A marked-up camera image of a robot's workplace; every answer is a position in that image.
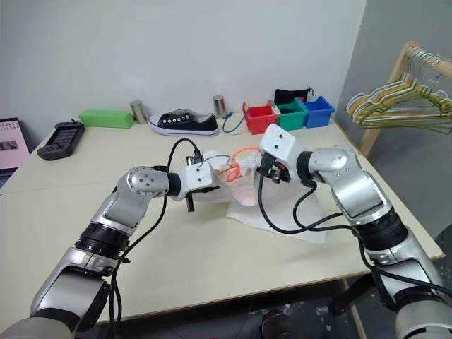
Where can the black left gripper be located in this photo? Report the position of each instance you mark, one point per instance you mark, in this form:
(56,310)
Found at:
(206,191)

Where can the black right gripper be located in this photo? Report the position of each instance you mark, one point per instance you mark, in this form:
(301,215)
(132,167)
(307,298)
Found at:
(272,167)

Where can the white shorts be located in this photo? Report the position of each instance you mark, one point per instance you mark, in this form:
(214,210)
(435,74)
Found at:
(275,215)

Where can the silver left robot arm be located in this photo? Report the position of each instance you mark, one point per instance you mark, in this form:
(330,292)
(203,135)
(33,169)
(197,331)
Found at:
(130,201)

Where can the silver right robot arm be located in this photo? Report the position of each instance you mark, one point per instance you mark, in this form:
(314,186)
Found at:
(360,190)

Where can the red plastic bin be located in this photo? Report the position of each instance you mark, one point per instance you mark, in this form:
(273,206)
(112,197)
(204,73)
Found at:
(259,123)

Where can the green plastic bin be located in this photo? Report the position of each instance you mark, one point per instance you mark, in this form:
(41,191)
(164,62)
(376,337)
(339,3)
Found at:
(291,120)

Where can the blue plastic bin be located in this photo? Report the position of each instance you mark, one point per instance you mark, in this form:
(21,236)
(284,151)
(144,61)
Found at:
(319,116)

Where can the black canvas sneaker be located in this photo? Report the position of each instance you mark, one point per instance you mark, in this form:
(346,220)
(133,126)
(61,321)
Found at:
(187,125)

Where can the silver metal cylinder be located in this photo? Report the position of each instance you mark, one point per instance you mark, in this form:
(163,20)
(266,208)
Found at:
(138,113)
(219,106)

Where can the green rectangular box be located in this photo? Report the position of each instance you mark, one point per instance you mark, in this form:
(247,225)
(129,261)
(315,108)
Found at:
(104,118)

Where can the black handheld game console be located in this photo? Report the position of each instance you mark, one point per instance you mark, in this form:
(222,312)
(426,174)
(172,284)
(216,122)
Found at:
(61,139)

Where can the dark rounded shape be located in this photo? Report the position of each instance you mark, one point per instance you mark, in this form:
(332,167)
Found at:
(277,325)

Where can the wooden clothes rack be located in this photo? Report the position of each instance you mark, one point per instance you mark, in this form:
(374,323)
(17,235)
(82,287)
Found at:
(399,67)

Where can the open laptop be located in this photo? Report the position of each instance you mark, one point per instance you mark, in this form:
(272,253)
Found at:
(10,148)

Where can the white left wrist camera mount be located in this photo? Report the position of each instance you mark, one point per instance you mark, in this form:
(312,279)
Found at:
(196,180)

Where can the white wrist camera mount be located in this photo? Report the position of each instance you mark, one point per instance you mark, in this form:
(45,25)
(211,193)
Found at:
(196,180)
(280,141)

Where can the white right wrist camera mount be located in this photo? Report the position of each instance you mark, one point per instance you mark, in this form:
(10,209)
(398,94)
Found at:
(280,141)

